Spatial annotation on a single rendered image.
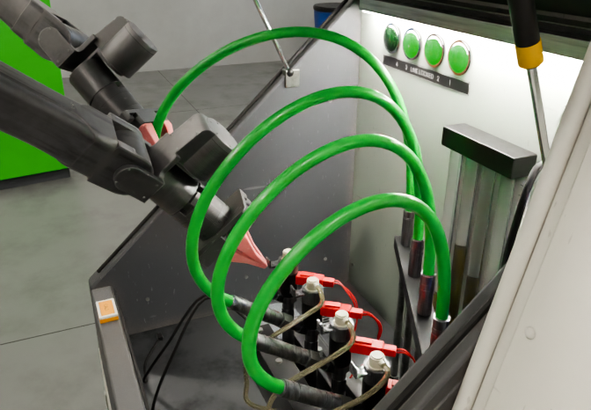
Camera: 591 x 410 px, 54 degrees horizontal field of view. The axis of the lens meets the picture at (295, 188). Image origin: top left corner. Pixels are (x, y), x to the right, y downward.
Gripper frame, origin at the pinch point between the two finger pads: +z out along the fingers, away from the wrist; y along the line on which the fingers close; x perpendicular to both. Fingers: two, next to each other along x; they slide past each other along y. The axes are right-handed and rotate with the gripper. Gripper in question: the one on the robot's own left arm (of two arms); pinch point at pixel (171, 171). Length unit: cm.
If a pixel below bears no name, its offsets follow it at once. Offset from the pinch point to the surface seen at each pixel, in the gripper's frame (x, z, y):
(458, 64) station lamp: -38.5, 15.5, 14.6
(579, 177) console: -39, 29, -28
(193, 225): -6.7, 10.7, -17.0
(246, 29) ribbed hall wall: 120, -224, 628
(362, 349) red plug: -9.1, 34.3, -9.7
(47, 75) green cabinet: 146, -162, 235
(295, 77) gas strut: -16.2, -3.2, 29.5
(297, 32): -26.4, -1.1, 1.8
